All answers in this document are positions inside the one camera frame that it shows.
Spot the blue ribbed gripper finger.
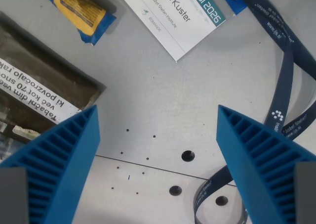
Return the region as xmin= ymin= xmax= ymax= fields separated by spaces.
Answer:
xmin=216 ymin=104 xmax=316 ymax=224
xmin=0 ymin=104 xmax=101 ymax=224

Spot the blue and yellow snack bag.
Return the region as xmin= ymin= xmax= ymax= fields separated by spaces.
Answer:
xmin=34 ymin=0 xmax=117 ymax=46

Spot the brown tobacco pouch with warning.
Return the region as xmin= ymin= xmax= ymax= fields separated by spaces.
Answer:
xmin=0 ymin=11 xmax=107 ymax=163

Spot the white conference name badge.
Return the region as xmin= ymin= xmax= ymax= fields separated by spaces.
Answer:
xmin=116 ymin=0 xmax=227 ymax=62

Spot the dark blue printed lanyard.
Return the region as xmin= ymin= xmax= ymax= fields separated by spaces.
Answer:
xmin=193 ymin=0 xmax=316 ymax=224

